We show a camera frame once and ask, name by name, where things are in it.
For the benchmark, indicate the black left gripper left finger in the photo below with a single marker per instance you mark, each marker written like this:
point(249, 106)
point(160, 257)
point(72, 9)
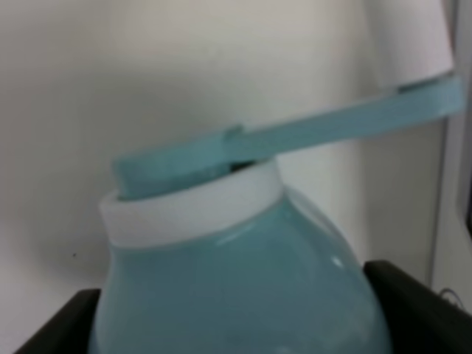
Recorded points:
point(69, 330)

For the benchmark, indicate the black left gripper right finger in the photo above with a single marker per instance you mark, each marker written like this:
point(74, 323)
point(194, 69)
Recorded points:
point(419, 320)

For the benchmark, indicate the teal pencil sharpener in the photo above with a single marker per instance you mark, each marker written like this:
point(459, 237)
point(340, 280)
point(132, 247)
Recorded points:
point(212, 253)

